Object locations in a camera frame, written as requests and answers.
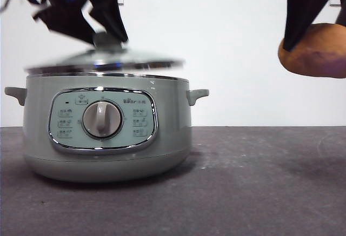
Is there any glass lid with green knob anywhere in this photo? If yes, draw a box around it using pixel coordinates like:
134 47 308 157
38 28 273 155
23 31 186 75

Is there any brown potato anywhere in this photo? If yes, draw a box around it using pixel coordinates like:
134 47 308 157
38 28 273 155
277 22 346 79

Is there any sage green electric cooking pot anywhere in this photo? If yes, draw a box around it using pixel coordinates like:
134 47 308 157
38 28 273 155
4 71 210 184

